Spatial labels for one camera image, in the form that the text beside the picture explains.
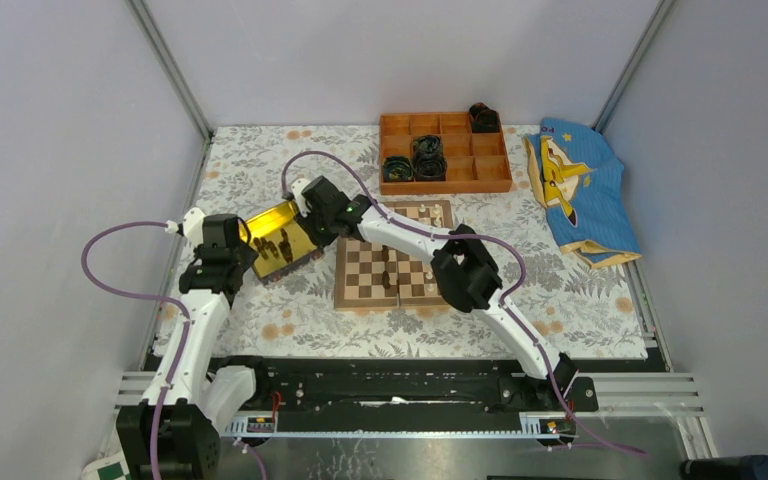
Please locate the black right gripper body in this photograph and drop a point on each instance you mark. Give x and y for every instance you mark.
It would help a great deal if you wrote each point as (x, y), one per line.
(317, 228)

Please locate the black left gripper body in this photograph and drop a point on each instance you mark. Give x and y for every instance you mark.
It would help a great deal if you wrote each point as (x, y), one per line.
(246, 256)

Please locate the gold tin box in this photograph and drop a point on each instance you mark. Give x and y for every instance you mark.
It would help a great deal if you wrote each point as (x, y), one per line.
(281, 243)

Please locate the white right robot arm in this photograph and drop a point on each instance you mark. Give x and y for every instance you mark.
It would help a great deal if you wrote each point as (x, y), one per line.
(466, 274)

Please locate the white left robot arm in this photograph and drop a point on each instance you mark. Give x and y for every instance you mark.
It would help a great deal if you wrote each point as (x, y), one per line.
(182, 374)

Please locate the wooden chessboard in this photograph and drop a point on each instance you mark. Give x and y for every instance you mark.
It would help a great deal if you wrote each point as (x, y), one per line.
(372, 277)

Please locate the orange wooden compartment tray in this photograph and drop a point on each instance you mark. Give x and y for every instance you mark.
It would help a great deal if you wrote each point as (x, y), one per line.
(476, 162)

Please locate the green checkered mat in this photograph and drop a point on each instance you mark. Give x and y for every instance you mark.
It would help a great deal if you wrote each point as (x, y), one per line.
(110, 468)

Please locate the blue pikachu shirt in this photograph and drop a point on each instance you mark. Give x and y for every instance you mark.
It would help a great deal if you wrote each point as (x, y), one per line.
(577, 178)

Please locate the black cylinder object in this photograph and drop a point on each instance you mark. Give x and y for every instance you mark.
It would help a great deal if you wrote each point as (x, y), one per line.
(747, 467)

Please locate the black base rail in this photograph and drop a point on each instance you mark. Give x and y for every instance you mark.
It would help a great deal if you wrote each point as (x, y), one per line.
(395, 396)

